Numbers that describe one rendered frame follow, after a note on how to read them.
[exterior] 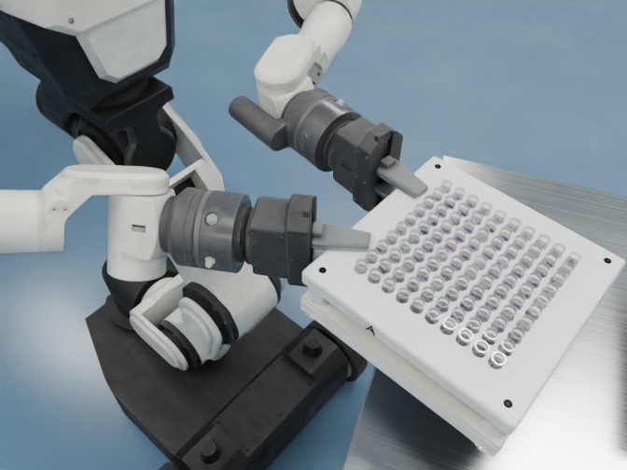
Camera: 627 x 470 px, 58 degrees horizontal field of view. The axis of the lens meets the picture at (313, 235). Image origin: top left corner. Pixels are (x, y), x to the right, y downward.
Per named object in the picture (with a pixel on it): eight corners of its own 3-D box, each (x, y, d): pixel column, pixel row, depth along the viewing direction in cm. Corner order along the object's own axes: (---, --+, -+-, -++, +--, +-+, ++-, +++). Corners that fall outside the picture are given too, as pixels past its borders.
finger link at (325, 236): (368, 255, 59) (309, 247, 60) (370, 232, 61) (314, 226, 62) (369, 245, 58) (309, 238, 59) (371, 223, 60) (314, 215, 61)
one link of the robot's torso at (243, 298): (203, 349, 114) (62, 148, 101) (265, 295, 123) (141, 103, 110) (239, 357, 102) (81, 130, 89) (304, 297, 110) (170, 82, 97)
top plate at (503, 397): (620, 270, 61) (628, 259, 60) (508, 437, 49) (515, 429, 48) (431, 165, 72) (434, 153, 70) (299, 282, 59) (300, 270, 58)
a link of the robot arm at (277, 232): (319, 172, 60) (210, 158, 61) (303, 239, 54) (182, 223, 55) (318, 248, 69) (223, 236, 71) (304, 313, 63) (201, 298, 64)
